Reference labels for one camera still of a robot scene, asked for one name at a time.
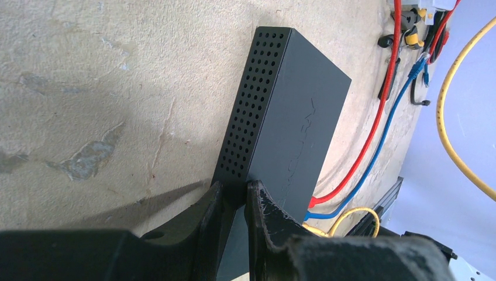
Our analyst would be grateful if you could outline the black yellow pliers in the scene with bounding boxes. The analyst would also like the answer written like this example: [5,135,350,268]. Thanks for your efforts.
[377,8,426,100]

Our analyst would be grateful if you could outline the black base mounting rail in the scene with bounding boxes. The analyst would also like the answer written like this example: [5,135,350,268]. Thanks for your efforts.
[346,177,458,262]

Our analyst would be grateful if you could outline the red ethernet cable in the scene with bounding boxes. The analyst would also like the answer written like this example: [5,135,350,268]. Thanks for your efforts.
[308,0,403,210]
[426,0,462,65]

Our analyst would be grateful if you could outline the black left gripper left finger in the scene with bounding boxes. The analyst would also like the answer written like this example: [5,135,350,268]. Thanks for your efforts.
[1,183,223,280]

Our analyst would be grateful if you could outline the clear plastic parts box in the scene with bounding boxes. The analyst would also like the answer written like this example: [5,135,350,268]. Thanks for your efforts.
[401,0,457,11]

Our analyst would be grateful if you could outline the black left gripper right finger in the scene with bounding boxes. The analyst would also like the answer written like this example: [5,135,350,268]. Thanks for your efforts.
[244,181,453,280]

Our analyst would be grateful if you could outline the black network switch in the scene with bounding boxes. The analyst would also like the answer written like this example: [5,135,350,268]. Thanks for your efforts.
[211,26,353,281]

